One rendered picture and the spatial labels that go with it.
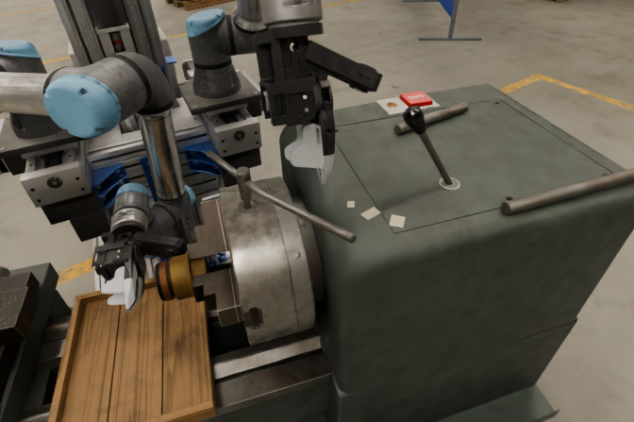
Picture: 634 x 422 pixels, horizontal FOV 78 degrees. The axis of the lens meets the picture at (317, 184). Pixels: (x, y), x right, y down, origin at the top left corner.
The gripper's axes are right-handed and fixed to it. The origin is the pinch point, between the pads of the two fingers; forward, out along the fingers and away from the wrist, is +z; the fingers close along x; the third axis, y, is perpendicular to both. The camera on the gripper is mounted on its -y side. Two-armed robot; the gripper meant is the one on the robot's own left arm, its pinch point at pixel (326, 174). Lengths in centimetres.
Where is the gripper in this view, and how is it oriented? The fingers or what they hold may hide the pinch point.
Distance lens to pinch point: 56.4
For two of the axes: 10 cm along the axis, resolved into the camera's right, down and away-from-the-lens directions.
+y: -9.6, 1.9, -2.2
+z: 1.2, 9.4, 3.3
